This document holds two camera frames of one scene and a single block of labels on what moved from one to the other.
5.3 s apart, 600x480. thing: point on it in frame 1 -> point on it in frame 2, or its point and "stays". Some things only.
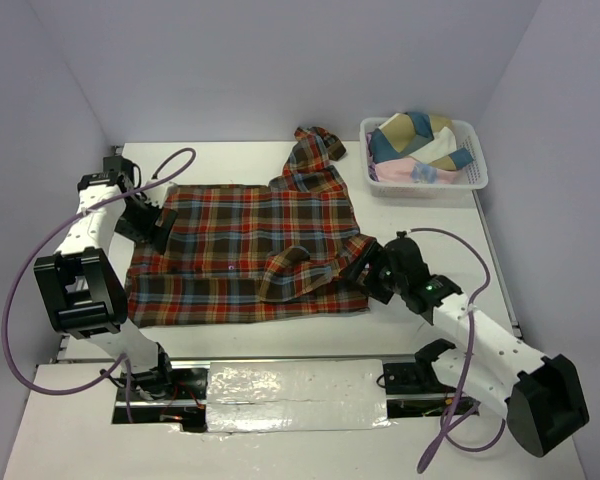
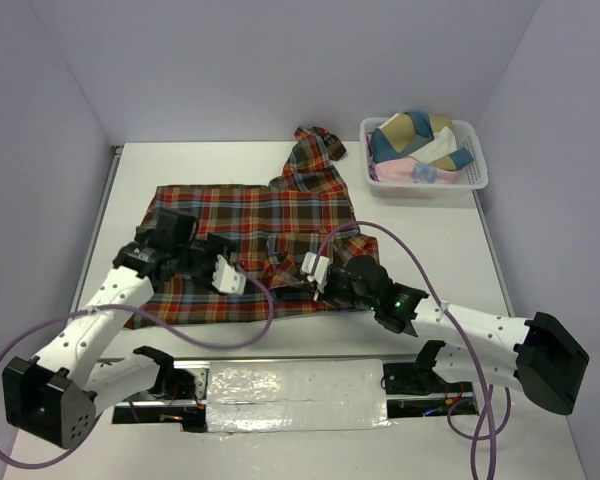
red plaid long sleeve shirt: (292, 246) stays
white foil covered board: (253, 396) stays
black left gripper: (151, 233) -> (220, 246)
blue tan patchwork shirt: (402, 133) stays
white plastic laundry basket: (472, 177) stays
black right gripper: (375, 255) -> (322, 288)
